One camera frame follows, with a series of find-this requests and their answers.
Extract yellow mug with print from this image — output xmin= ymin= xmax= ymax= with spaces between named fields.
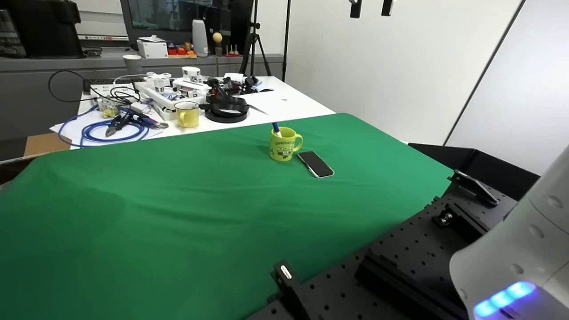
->
xmin=269 ymin=127 xmax=304 ymax=162

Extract plain yellow mug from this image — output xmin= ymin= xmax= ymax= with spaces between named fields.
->
xmin=174 ymin=101 xmax=201 ymax=128

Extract paper cup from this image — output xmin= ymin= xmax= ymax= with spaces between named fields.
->
xmin=122 ymin=54 xmax=143 ymax=76

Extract white table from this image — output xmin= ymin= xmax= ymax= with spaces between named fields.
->
xmin=49 ymin=75 xmax=337 ymax=150

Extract black smartphone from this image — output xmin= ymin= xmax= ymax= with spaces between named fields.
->
xmin=297 ymin=151 xmax=335 ymax=179

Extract heap of toy blocks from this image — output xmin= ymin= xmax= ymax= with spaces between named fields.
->
xmin=167 ymin=42 xmax=198 ymax=59

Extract white tray of small boxes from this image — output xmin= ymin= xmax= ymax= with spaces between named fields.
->
xmin=135 ymin=66 xmax=212 ymax=121

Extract black clamp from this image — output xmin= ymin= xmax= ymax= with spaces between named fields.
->
xmin=447 ymin=170 xmax=500 ymax=208
xmin=270 ymin=260 xmax=313 ymax=320

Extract white box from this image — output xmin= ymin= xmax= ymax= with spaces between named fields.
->
xmin=136 ymin=36 xmax=169 ymax=60

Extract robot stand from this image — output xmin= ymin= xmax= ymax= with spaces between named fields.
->
xmin=246 ymin=171 xmax=520 ymax=320

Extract black pliers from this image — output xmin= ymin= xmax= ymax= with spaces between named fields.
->
xmin=105 ymin=114 xmax=132 ymax=138

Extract glass jar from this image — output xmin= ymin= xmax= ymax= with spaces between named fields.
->
xmin=98 ymin=98 xmax=120 ymax=119

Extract green cloth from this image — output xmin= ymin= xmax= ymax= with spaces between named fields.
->
xmin=0 ymin=113 xmax=454 ymax=320

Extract black coffee machine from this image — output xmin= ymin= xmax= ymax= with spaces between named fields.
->
xmin=0 ymin=0 xmax=86 ymax=60

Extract grey cabinet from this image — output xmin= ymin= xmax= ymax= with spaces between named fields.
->
xmin=0 ymin=52 xmax=285 ymax=141

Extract cardboard sheet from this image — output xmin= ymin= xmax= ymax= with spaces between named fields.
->
xmin=23 ymin=132 xmax=72 ymax=157

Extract camera on tripod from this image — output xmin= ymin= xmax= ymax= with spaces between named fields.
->
xmin=239 ymin=0 xmax=272 ymax=77

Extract coil of black strap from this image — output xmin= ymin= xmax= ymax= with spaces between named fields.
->
xmin=200 ymin=92 xmax=250 ymax=124

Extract blue cable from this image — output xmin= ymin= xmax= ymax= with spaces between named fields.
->
xmin=57 ymin=105 xmax=150 ymax=148

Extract black cable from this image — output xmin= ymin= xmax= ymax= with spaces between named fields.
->
xmin=48 ymin=69 xmax=144 ymax=106

